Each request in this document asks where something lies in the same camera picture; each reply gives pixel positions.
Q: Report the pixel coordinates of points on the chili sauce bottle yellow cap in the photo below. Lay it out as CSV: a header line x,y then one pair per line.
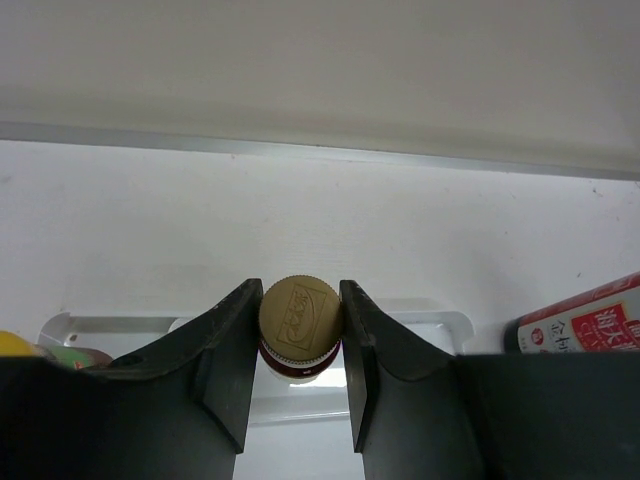
x,y
13,345

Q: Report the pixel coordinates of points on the white divided organizer tray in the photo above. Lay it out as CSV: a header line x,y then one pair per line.
x,y
274,400

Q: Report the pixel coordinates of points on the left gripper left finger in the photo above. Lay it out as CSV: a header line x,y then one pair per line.
x,y
177,408

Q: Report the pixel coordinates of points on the soy sauce bottle black cap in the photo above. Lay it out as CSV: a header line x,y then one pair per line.
x,y
603,319

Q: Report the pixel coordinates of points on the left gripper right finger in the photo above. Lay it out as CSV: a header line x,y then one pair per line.
x,y
418,412

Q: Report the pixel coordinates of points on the small oil bottle gold cap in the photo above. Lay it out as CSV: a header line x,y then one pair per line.
x,y
300,324

